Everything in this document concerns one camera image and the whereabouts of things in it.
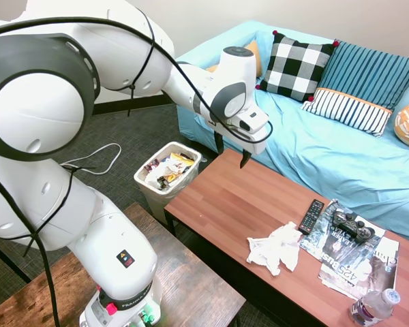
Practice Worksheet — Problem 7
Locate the white trash bin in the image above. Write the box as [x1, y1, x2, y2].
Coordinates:
[133, 141, 204, 225]

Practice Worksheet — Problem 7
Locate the dark wood robot table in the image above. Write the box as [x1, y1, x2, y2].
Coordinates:
[0, 202, 247, 327]

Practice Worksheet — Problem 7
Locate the black metal stand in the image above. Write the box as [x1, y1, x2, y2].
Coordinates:
[0, 234, 33, 285]

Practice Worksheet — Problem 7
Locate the black white checkered pillow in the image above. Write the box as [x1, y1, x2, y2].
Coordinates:
[255, 29, 340, 103]

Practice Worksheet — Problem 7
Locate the black game controller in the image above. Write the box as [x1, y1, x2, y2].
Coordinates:
[330, 208, 376, 244]

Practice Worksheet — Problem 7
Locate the reddish wood coffee table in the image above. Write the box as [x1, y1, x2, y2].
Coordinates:
[163, 149, 409, 327]

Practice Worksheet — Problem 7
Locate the mixed trash pile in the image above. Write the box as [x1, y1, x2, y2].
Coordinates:
[143, 152, 196, 190]

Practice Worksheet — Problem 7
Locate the plain orange pillow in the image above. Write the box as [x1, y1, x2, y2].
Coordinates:
[206, 40, 263, 78]

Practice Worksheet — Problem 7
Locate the white navy striped pillow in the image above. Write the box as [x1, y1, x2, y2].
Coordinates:
[300, 87, 394, 138]

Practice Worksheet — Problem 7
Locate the clear plastic water bottle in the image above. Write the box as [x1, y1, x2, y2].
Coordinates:
[348, 287, 402, 327]

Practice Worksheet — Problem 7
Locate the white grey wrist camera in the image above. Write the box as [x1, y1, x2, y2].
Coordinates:
[232, 108, 271, 134]

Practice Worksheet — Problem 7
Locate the blue striped pillow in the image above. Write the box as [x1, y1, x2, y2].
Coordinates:
[316, 40, 409, 112]

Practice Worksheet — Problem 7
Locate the dark business magazine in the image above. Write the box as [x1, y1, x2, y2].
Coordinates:
[298, 198, 387, 289]

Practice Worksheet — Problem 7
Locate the black zip tie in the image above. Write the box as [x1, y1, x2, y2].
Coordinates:
[0, 163, 97, 258]
[102, 6, 157, 119]

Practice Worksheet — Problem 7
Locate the black remote control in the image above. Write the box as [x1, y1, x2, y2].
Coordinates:
[298, 198, 326, 236]

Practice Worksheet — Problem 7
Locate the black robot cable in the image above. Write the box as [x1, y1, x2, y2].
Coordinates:
[0, 16, 274, 327]

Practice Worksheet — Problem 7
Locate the sofa with light blue cover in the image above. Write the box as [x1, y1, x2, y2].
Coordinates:
[176, 20, 409, 247]

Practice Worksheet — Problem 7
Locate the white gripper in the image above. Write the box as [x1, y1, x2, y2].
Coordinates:
[208, 117, 269, 170]

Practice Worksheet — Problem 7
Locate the white tissue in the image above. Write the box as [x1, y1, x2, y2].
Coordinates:
[246, 221, 303, 277]

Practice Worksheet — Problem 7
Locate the magazine with white cover edge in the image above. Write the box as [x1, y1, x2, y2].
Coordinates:
[318, 236, 400, 302]

